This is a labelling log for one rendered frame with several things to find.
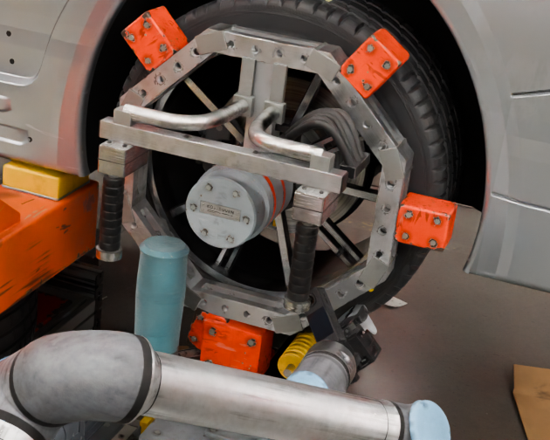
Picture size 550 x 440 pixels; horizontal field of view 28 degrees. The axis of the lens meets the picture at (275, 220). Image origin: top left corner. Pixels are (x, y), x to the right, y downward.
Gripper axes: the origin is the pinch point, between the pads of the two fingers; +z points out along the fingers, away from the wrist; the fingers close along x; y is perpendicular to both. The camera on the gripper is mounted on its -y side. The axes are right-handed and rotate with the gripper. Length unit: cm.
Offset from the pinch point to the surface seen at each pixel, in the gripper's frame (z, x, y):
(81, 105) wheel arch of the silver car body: 3, -25, -62
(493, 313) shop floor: 148, -35, 55
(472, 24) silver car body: 3, 47, -31
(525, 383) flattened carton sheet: 104, -22, 65
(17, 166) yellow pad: 4, -47, -60
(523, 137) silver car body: 2.9, 43.2, -10.4
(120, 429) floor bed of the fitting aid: 19, -79, 1
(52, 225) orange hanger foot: -1, -45, -46
